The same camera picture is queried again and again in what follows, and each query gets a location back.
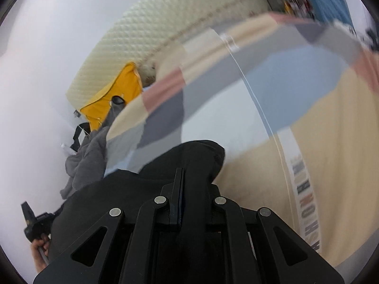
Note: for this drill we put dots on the row of colourful small things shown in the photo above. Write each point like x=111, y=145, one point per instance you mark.
x=297, y=6

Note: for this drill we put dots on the black bag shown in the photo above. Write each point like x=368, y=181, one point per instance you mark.
x=77, y=130

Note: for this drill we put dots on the cream quilted headboard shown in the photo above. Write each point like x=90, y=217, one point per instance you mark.
x=165, y=26

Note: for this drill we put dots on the yellow pillow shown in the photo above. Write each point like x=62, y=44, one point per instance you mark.
x=115, y=85

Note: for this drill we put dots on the person's left hand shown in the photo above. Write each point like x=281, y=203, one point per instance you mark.
x=38, y=251

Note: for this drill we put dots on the white box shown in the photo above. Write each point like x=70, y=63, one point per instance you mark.
x=80, y=138

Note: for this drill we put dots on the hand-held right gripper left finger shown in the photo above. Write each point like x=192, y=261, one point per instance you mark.
x=148, y=222

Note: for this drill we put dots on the dark grey garment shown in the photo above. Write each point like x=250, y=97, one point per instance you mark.
x=116, y=108

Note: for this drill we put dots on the grey fleece garment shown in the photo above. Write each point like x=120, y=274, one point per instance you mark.
x=88, y=159

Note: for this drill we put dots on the black jacket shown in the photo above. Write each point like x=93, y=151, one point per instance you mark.
x=124, y=195

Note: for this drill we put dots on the pastel patchwork blanket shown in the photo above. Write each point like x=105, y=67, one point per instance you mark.
x=266, y=109

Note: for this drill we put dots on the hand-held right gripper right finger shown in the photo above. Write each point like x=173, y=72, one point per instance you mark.
x=237, y=227

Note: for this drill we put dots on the white fluffy cloth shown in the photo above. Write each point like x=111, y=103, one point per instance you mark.
x=148, y=75

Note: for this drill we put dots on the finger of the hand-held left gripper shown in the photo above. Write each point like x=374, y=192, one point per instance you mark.
x=44, y=215
x=28, y=211

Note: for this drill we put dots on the clear water bottle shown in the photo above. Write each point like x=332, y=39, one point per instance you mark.
x=65, y=148

